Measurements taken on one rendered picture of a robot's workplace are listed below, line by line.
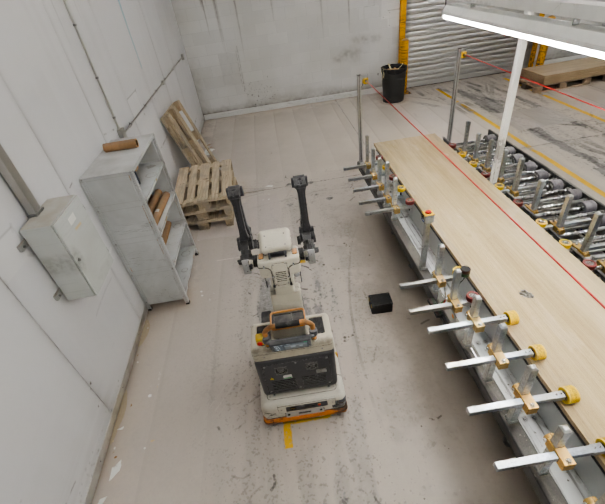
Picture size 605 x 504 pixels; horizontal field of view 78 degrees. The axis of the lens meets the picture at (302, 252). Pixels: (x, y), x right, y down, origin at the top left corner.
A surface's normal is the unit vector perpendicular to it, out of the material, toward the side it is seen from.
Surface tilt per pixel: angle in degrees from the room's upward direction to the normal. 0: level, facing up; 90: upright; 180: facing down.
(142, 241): 90
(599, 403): 0
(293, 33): 90
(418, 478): 0
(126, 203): 90
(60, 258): 90
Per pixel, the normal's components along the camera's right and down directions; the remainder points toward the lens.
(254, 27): 0.11, 0.60
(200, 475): -0.12, -0.78
